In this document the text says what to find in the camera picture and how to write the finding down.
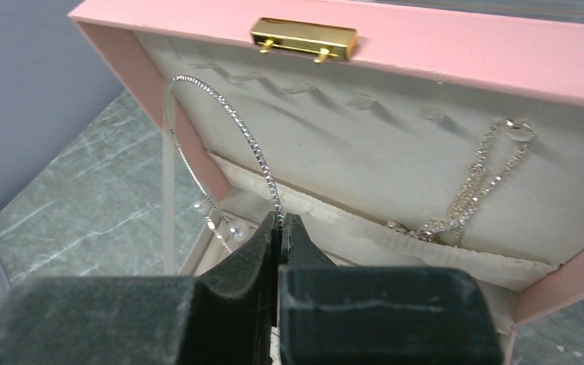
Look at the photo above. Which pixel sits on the pink jewelry box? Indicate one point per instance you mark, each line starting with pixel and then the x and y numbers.
pixel 435 133

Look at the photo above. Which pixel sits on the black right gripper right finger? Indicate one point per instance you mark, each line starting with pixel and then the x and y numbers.
pixel 331 314

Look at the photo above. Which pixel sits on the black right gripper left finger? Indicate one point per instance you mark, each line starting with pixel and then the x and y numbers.
pixel 223 316

